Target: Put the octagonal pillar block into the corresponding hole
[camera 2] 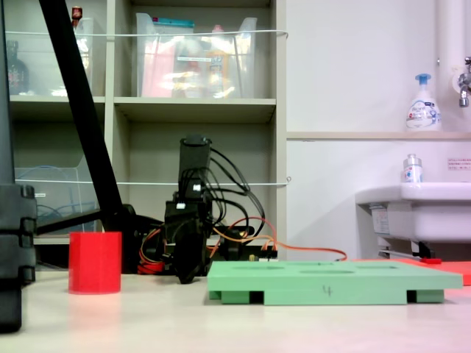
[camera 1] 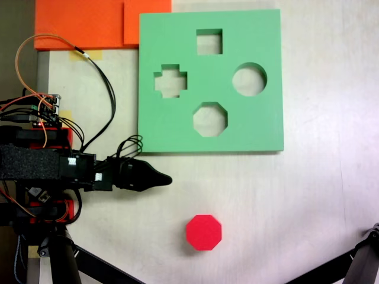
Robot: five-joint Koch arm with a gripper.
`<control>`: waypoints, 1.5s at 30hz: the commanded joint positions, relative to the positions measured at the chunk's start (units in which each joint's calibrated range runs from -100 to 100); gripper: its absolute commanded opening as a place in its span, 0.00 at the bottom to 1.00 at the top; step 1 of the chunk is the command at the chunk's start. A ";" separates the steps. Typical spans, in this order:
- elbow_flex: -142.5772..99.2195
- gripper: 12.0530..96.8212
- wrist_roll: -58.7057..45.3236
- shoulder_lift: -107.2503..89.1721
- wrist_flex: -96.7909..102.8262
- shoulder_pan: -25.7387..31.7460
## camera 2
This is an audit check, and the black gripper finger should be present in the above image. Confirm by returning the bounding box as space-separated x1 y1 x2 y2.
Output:
174 242 192 285
189 238 208 279

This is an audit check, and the red octagonal pillar block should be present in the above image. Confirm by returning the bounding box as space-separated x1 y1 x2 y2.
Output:
68 231 123 295

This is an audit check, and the beige shelf unit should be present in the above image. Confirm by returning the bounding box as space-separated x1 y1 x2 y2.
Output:
0 0 288 273

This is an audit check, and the green shape sorting board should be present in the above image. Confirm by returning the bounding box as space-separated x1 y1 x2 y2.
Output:
206 260 464 306

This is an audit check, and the large clear storage bin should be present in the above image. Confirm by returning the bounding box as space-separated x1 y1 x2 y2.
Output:
135 13 258 99

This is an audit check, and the pink package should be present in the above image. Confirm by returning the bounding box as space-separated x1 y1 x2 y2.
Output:
141 40 176 97

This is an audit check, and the yellow spray bottle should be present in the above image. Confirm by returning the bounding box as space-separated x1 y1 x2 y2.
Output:
205 24 231 99

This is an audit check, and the notched black stack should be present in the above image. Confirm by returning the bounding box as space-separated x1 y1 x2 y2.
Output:
0 0 38 334

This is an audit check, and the teal topped package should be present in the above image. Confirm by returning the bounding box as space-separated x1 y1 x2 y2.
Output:
152 16 195 34

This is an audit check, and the clear bin with bottles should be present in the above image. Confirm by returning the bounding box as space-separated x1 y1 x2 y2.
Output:
5 17 95 97

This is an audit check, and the dark glass bottle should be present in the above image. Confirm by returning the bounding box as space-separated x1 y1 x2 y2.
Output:
5 40 30 96

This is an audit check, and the small silver capped bottle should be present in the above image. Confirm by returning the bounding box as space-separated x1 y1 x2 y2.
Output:
402 153 423 184

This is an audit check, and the brown capped bottle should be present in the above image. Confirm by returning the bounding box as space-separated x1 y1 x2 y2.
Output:
71 5 85 29

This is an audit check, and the white sink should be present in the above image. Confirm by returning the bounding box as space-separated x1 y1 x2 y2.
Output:
355 182 471 258

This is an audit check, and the white foam soap pump bottle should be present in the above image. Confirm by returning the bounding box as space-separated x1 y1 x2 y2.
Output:
406 73 442 132

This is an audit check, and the metal faucet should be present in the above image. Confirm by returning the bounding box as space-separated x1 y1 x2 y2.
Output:
456 57 471 108

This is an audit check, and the red printed base bracket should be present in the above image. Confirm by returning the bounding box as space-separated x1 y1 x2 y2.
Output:
138 260 165 275

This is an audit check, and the white cord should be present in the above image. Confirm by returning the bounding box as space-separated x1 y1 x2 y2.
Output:
14 176 291 187
5 29 289 40

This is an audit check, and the thin black wire loop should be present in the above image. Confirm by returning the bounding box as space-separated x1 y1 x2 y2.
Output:
205 187 266 238
208 146 252 196

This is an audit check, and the long orange wire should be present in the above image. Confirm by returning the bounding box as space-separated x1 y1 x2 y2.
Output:
211 216 349 263

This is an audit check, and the clear bin with blue cables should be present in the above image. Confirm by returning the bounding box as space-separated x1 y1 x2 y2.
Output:
14 165 102 236

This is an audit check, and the red text wall label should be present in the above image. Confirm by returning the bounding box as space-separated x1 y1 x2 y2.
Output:
447 157 471 171

